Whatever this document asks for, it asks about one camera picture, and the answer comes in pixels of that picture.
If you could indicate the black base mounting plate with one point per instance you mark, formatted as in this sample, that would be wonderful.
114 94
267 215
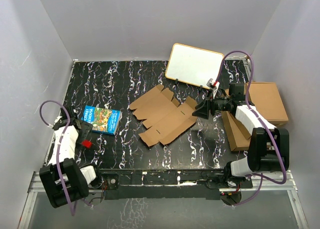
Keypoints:
209 184

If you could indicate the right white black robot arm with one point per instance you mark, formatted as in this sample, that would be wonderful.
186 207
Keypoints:
269 148

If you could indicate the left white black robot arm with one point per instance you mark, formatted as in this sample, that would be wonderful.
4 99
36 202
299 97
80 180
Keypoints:
63 180

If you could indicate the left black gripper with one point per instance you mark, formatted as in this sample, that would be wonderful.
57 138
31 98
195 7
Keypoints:
86 129

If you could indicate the closed brown cardboard box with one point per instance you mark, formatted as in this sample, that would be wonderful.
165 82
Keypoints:
267 100

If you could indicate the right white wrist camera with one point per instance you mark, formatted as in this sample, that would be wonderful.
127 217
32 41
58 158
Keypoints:
213 84

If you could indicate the whiteboard with wooden frame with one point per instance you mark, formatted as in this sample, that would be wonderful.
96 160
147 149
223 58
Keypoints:
192 65

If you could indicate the flat brown cardboard box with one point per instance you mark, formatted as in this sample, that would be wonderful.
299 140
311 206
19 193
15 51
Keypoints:
237 140

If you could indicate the blue treehouse book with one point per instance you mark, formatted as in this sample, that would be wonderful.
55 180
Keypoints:
103 120

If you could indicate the small red block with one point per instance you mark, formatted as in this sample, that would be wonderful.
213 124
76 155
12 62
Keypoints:
87 144

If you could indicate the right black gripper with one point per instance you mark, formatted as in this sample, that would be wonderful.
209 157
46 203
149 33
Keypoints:
202 109

